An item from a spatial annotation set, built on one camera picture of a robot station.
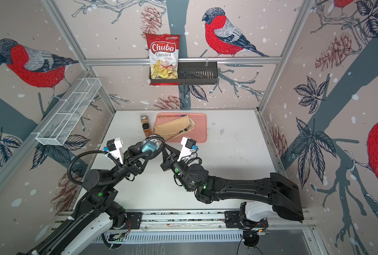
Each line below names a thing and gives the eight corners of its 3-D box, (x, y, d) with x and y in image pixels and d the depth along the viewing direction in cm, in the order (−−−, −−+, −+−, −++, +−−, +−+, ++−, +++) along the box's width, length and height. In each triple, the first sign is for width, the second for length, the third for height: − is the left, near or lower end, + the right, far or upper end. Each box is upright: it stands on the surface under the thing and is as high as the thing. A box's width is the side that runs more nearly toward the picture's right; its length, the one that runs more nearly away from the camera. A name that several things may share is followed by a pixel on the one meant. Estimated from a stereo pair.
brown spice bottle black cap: (144, 137, 106) (141, 129, 100) (146, 130, 110) (143, 122, 103) (150, 137, 106) (148, 129, 100) (152, 130, 110) (149, 122, 103)
